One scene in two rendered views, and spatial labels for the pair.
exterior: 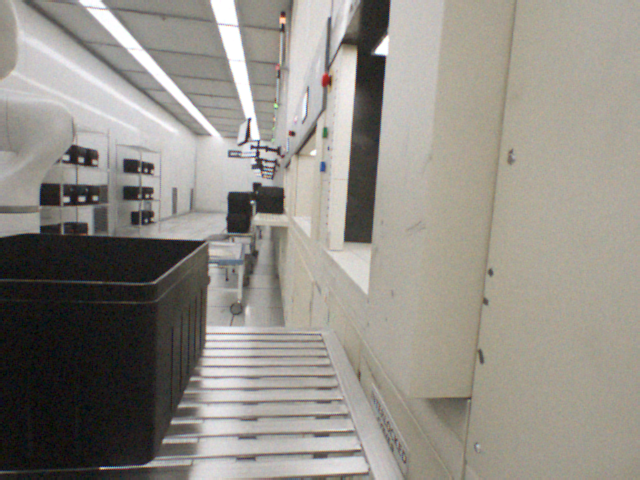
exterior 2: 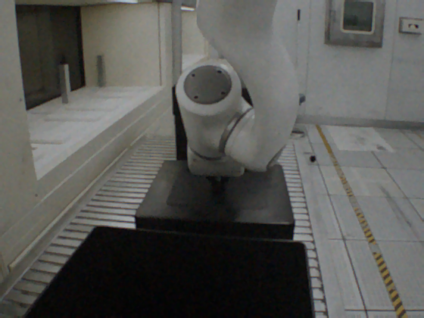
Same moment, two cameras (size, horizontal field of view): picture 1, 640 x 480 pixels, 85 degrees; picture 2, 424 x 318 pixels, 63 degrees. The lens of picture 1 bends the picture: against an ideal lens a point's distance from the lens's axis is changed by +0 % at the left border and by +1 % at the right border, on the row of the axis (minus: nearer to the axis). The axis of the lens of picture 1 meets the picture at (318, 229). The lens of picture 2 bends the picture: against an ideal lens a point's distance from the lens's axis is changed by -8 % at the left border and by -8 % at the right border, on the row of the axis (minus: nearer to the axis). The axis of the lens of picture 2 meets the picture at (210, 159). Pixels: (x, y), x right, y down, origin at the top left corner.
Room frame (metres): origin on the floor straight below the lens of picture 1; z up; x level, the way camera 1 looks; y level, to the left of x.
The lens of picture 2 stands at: (0.67, 0.41, 1.19)
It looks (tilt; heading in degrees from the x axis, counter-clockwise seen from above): 21 degrees down; 196
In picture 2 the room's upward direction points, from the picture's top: straight up
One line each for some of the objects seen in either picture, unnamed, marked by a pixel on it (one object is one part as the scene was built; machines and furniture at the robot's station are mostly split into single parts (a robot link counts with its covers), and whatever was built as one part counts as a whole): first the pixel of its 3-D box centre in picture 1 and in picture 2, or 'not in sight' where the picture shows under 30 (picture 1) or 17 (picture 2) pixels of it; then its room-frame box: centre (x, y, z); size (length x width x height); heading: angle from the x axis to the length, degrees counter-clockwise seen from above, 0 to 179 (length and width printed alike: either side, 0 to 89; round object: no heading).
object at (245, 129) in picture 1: (258, 137); not in sight; (3.98, 0.72, 1.59); 0.50 x 0.41 x 0.36; 98
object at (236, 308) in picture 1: (222, 273); not in sight; (3.16, 0.86, 0.24); 0.97 x 0.52 x 0.48; 11
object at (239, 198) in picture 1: (238, 201); not in sight; (4.51, 1.04, 0.85); 0.30 x 0.28 x 0.26; 7
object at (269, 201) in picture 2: not in sight; (218, 201); (-0.02, 0.23, 0.83); 0.29 x 0.29 x 0.13; 11
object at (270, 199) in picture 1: (270, 199); not in sight; (3.50, 0.49, 0.93); 0.30 x 0.28 x 0.26; 5
